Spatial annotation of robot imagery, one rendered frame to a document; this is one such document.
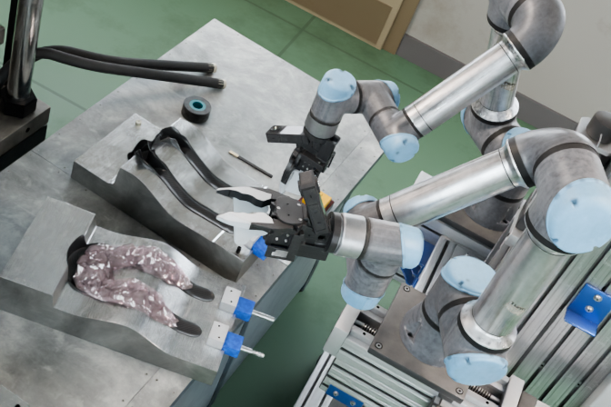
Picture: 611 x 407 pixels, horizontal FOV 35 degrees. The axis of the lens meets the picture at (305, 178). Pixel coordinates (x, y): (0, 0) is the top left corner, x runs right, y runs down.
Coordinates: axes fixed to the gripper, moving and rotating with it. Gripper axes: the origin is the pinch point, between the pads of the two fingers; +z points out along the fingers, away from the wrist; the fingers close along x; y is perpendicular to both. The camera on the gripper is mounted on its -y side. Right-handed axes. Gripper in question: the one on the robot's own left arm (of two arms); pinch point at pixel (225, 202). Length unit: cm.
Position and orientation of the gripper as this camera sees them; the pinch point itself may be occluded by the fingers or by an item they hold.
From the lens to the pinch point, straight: 162.9
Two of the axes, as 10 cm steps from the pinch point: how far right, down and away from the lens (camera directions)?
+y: -2.9, 7.8, 5.5
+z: -9.5, -1.9, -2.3
